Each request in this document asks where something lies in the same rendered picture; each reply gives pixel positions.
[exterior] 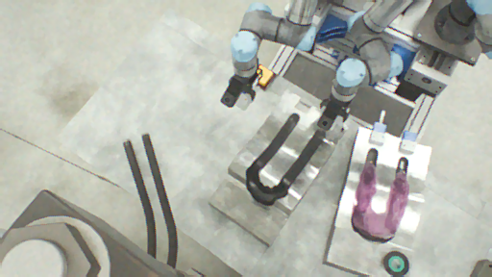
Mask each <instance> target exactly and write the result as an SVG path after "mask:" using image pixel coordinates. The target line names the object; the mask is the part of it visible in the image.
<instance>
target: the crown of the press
mask: <svg viewBox="0 0 492 277"><path fill-rule="evenodd" d="M0 277H179V276H177V275H176V274H175V273H174V272H172V271H171V270H169V269H168V268H166V267H165V266H164V265H163V264H161V263H160V262H159V261H157V260H156V259H154V258H153V256H150V255H149V254H148V253H147V252H145V251H144V250H143V249H141V248H140V247H138V246H137V244H134V243H133V242H132V241H131V240H129V239H128V238H127V237H125V236H124V235H122V234H121V233H119V232H118V231H117V230H116V229H114V228H113V227H112V226H111V225H109V223H107V222H106V221H104V220H103V219H102V218H99V217H98V216H96V215H94V214H91V213H90V212H88V211H85V210H84V209H82V208H81V207H78V206H76V205H75V204H74V203H70V202H69V201H68V200H66V199H63V198H61V197H60V196H59V195H56V194H55V193H54V192H53V191H49V190H48V189H43V190H42V191H40V192H39V193H38V195H37V196H36V197H35V199H33V201H32V202H31V203H30V204H29V206H28V207H27V208H26V209H25V210H24V212H22V213H21V215H20V216H19V217H18V218H17V219H16V221H15V222H14V223H13V224H12V226H11V227H10V228H8V230H7V232H5V233H4V235H3V237H1V238H0Z"/></svg>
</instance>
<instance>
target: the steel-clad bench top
mask: <svg viewBox="0 0 492 277"><path fill-rule="evenodd" d="M231 76H234V69H233V61H232V54H231V46H230V44H228V43H227V42H226V41H223V40H222V39H220V38H217V37H216V36H215V35H213V34H211V33H210V32H208V31H207V30H204V29H203V28H202V27H200V26H198V25H196V23H194V22H192V21H190V20H189V19H188V18H186V17H184V16H182V15H181V14H180V13H177V12H176V11H174V10H172V9H170V8H169V10H167V11H166V12H165V14H164V15H163V16H162V17H161V18H160V20H159V21H158V22H157V23H156V24H155V25H154V27H153V28H152V29H150V31H149V33H147V34H146V36H145V37H144V38H143V39H142V40H141V41H140V42H139V43H138V45H137V46H136V47H135V48H134V50H133V51H132V52H130V54H129V56H127V57H126V59H125V60H123V62H122V63H121V64H120V65H119V66H118V67H117V68H116V69H115V70H114V71H113V73H112V75H111V76H110V77H109V79H107V81H106V82H105V83H103V85H102V86H101V87H99V89H98V90H97V91H96V92H95V94H93V96H92V97H91V98H90V99H89V100H88V101H87V102H86V104H85V105H84V106H83V108H82V109H81V110H79V112H78V113H77V114H76V115H75V117H73V118H72V120H71V121H70V122H69V123H68V124H67V125H66V127H65V128H64V129H62V132H61V133H59V135H58V136H57V137H56V138H55V140H57V141H58V142H59V143H60V144H62V145H63V146H65V147H66V148H68V149H69V150H70V151H71V152H74V153H75V154H76V155H77V156H79V157H80V158H81V159H83V160H85V161H86V162H87V163H88V164H90V165H91V166H93V167H94V168H96V169H97V170H98V171H100V172H102V173H103V175H106V176H107V177H108V178H109V179H111V180H112V181H114V182H115V183H116V184H117V185H118V186H120V187H122V188H123V189H124V190H125V191H127V192H128V193H129V194H131V195H133V196H134V197H135V198H137V199H138V200H139V201H140V198H139V195H138V190H137V188H136V186H135V179H134V176H133V174H132V171H131V167H130V164H129V162H128V160H127V154H126V152H125V149H124V147H123V140H124V139H130V140H131V145H132V147H133V148H134V151H135V157H136V159H137V162H138V167H139V170H140V172H141V174H142V179H143V182H144V184H145V186H146V190H147V193H148V195H149V197H150V203H151V205H152V208H153V210H154V212H156V213H158V214H159V215H160V216H162V217H164V216H163V213H162V210H161V204H160V201H159V198H158V192H157V190H156V186H155V184H154V178H153V175H152V173H151V170H150V165H149V162H148V160H147V156H146V151H145V148H144V145H143V142H142V136H141V134H142V133H145V132H146V133H149V135H150V141H151V142H152V144H153V148H154V153H155V156H156V158H157V161H158V167H159V169H160V174H161V179H162V181H163V184H164V186H165V192H166V194H167V197H168V200H169V205H170V208H171V211H172V213H173V218H174V220H175V224H176V227H177V228H179V229H180V230H181V231H182V232H184V233H185V234H186V235H188V236H189V237H191V238H192V239H194V240H196V242H197V243H200V244H201V245H202V246H203V247H205V248H206V249H208V251H210V252H211V253H212V254H213V255H214V256H216V257H218V258H219V260H222V261H223V262H224V263H225V264H227V265H229V266H230V267H232V268H233V269H234V270H235V271H238V273H239V274H241V275H243V276H244V277H360V276H357V275H355V274H353V273H348V272H345V271H343V270H340V269H338V268H333V267H331V266H328V265H326V264H322V263H323V260H324V254H325V251H326V248H327V245H328V239H329V236H330V233H331V230H332V222H333V220H334V217H335V210H336V207H334V206H333V205H332V203H334V204H336V203H337V204H338V198H339V195H340V192H341V190H342V184H343V181H344V179H345V175H346V169H347V166H348V163H349V160H350V155H351V152H352V149H353V146H354V140H355V136H356V134H357V129H359V128H361V129H366V128H364V127H362V126H361V125H359V124H357V123H356V122H355V121H353V120H352V119H350V117H348V118H347V120H346V121H345V122H344V123H343V124H344V125H346V126H348V127H349V129H348V130H347V132H346V135H345V136H344V137H343V138H342V141H340V142H339V144H338V146H337V147H336V148H335V149H334V152H333V153H332V155H331V157H330V158H329V159H328V160H327V162H326V164H325V165H324V166H323V169H322V170H321V171H320V172H319V174H318V176H317V177H316V178H315V180H314V182H312V184H311V186H310V187H309V189H308V190H307V193H305V195H304V197H303V198H302V200H301V201H300V203H299V205H297V207H296V209H295V210H294V212H293V213H292V215H291V216H290V217H289V219H288V220H287V221H286V223H285V224H284V226H283V227H282V229H281V231H280V232H279V233H278V235H277V237H276V238H275V239H274V240H273V243H272V244H271V245H270V247H268V246H267V245H265V243H262V242H261V241H260V240H259V239H257V238H255V237H254V236H252V235H251V234H250V233H249V232H246V231H245V230H244V229H243V228H241V227H239V226H238V225H237V224H235V223H234V222H233V221H231V220H230V219H228V218H227V217H226V216H223V214H221V213H219V212H218V211H217V210H215V209H214V208H213V207H212V206H211V205H209V203H208V201H209V199H210V198H211V196H212V195H213V194H214V193H215V190H216V189H217V188H218V187H219V185H220V184H221V183H222V182H223V180H224V178H226V176H227V174H228V166H229V165H230V164H231V162H232V160H233V159H234V157H235V155H237V154H238V152H239V151H240V150H241V147H244V146H245V145H246V144H247V143H248V142H249V141H250V139H251V138H252V137H253V136H254V135H255V134H256V133H257V132H258V129H260V127H261V125H262V124H263V123H264V121H265V120H266V118H267V117H268V116H269V114H270V113H272V111H273V110H274V108H275V107H276V106H277V104H278V102H280V100H281V98H282V97H283V96H284V94H285V93H286V91H287V90H291V91H292V92H293V93H295V94H297V95H299V96H300V97H301V99H302V100H304V102H307V103H308V104H310V105H311V106H312V105H313V106H315V107H317V108H318V109H319V110H320V106H319V105H320V103H321V102H322V101H320V100H319V99H318V98H315V97H314V96H312V95H311V94H309V93H307V92H306V91H305V90H302V89H301V88H300V87H296V85H294V84H292V83H290V82H289V81H288V80H286V79H285V78H283V77H282V76H280V75H278V74H277V77H276V78H275V80H273V83H272V84H270V86H269V88H268V89H267V90H262V89H261V88H260V89H259V91H258V94H257V95H256V97H255V100H254V102H253V103H250V106H249V107H248V108H247V109H246V111H245V112H244V111H242V110H241V109H240V108H239V107H237V106H234V107H232V108H228V107H227V106H224V105H223V103H221V102H220V99H221V98H222V96H223V93H224V92H225V91H226V89H227V86H228V85H229V80H230V79H231ZM140 202H141V201H140ZM266 248H267V249H266ZM412 250H413V251H415V253H414V257H413V261H412V269H411V272H410V275H409V277H470V275H471V273H472V270H473V269H474V268H475V266H476V263H477V261H482V260H486V259H488V260H489V261H492V205H490V204H488V203H487V202H486V201H484V200H482V199H481V198H479V197H477V196H476V195H474V193H472V192H469V191H468V190H467V189H464V188H462V187H461V186H460V185H458V184H456V183H454V182H453V181H452V180H449V179H448V178H447V177H445V176H443V175H441V174H440V173H439V172H436V171H435V170H433V169H432V168H431V167H427V175H426V180H425V197H424V207H423V210H422V212H421V214H420V220H419V223H418V226H417V228H416V235H415V238H414V241H413V244H412ZM263 253H264V254H263ZM252 270H253V271H252ZM250 272H251V273H250Z"/></svg>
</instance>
